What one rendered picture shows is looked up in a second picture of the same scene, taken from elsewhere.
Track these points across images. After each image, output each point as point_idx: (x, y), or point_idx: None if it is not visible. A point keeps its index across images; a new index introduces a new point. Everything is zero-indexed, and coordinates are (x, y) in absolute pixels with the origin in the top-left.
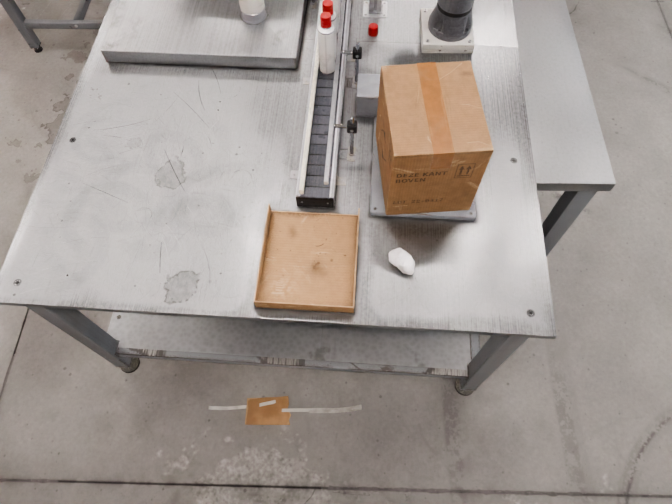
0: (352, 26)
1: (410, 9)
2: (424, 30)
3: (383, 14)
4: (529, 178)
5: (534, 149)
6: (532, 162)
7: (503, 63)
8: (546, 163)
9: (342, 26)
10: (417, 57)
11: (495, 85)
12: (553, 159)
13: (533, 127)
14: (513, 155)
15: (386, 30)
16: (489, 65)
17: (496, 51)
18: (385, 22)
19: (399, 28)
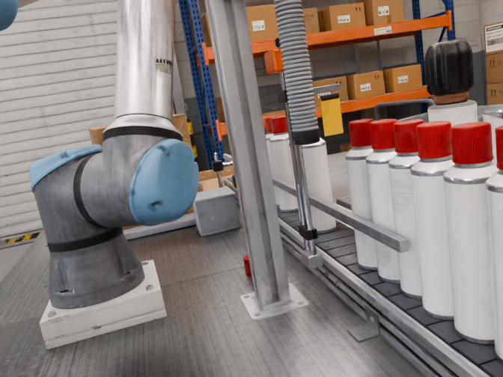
0: (299, 268)
1: (190, 325)
2: (151, 270)
3: (248, 297)
4: (38, 241)
5: (19, 256)
6: (28, 249)
7: (7, 307)
8: (11, 253)
9: (275, 180)
10: (164, 272)
11: (38, 283)
12: (1, 256)
13: (7, 268)
14: (47, 247)
15: (230, 282)
16: (35, 298)
17: (9, 318)
18: (239, 291)
19: (206, 292)
